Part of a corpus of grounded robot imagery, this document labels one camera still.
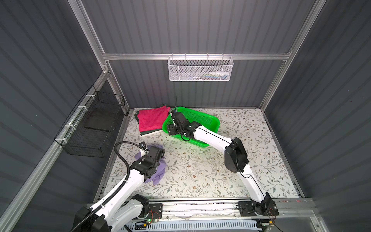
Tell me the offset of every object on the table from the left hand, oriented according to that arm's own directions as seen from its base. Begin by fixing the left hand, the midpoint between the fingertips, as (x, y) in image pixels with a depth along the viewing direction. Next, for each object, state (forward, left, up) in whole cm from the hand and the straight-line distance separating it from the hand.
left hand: (149, 159), depth 82 cm
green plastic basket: (+29, -40, -4) cm, 49 cm away
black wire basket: (+8, +28, +18) cm, 34 cm away
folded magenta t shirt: (+34, +2, -3) cm, 34 cm away
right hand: (+20, -13, +3) cm, 24 cm away
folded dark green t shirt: (+38, +14, -2) cm, 41 cm away
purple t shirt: (-8, -5, -8) cm, 12 cm away
